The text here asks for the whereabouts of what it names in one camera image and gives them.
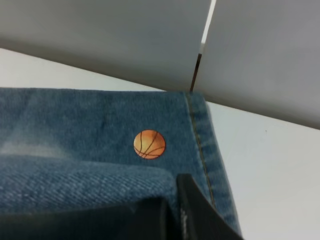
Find children's blue denim shorts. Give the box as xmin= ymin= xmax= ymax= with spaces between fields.
xmin=0 ymin=88 xmax=241 ymax=234

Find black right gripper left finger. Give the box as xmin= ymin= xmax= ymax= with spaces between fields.
xmin=0 ymin=198 xmax=173 ymax=240

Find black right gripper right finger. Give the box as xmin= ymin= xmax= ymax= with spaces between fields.
xmin=176 ymin=174 xmax=242 ymax=240

